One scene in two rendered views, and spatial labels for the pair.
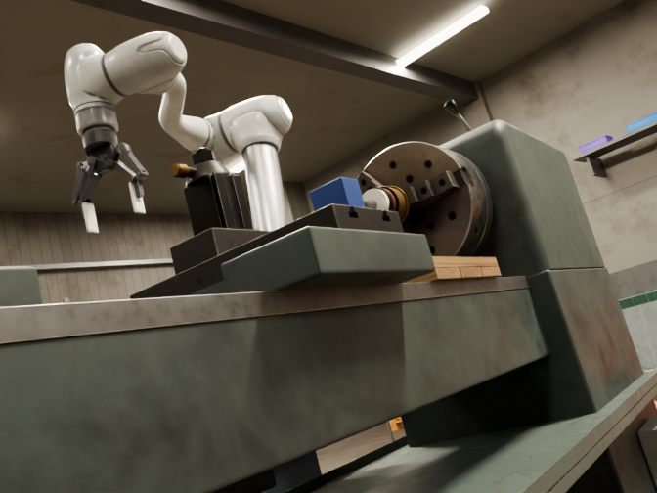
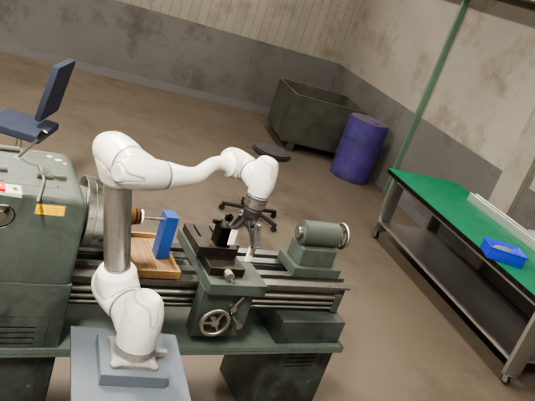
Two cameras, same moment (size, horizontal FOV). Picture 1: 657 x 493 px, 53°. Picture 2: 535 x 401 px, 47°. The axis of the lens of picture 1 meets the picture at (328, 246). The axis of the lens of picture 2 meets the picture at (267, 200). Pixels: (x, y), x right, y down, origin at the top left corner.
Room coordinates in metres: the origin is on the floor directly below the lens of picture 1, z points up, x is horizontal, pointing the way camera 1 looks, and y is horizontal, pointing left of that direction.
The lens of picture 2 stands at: (3.45, 1.48, 2.33)
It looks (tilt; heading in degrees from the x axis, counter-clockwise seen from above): 21 degrees down; 206
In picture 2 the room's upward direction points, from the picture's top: 19 degrees clockwise
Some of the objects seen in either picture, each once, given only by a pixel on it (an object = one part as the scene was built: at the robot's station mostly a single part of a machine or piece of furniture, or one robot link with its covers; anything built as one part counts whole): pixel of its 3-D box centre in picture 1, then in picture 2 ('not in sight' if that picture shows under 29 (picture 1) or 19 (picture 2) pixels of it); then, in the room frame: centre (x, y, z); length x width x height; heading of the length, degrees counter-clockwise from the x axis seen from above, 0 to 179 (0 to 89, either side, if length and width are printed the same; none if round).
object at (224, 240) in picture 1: (238, 252); (214, 247); (1.08, 0.15, 1.00); 0.20 x 0.10 x 0.05; 147
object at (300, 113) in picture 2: not in sight; (314, 120); (-4.66, -2.15, 0.40); 1.15 x 0.97 x 0.79; 140
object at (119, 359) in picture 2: not in sight; (138, 348); (1.77, 0.36, 0.83); 0.22 x 0.18 x 0.06; 140
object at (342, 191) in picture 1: (348, 240); (165, 234); (1.23, -0.04, 1.00); 0.08 x 0.06 x 0.23; 57
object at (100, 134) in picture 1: (103, 153); (250, 216); (1.38, 0.44, 1.37); 0.08 x 0.07 x 0.09; 68
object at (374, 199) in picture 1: (360, 202); (152, 217); (1.30, -0.09, 1.08); 0.13 x 0.07 x 0.07; 147
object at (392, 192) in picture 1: (386, 206); (129, 216); (1.39, -0.15, 1.08); 0.09 x 0.09 x 0.09; 57
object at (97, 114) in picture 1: (97, 122); (255, 200); (1.38, 0.44, 1.44); 0.09 x 0.09 x 0.06
